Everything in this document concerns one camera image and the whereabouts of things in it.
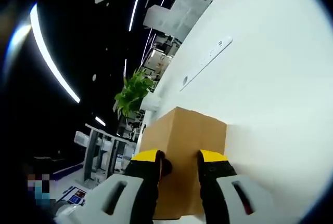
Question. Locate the green plant in white pot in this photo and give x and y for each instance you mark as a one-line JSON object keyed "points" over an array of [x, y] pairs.
{"points": [[132, 91]]}

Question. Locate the curved ceiling light strip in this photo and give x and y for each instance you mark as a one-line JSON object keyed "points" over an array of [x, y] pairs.
{"points": [[138, 0], [34, 18]]}

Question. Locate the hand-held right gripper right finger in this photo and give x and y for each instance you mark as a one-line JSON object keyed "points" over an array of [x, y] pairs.
{"points": [[229, 200]]}

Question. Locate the brown cardboard shoe box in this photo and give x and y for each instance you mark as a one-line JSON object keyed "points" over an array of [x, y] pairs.
{"points": [[182, 130]]}

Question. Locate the white desk partition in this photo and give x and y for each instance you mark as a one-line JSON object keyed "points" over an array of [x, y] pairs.
{"points": [[161, 17]]}

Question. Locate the blue printed board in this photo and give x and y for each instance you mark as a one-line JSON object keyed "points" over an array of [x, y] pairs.
{"points": [[76, 195]]}

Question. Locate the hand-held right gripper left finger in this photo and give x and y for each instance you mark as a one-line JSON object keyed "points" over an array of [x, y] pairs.
{"points": [[114, 200]]}

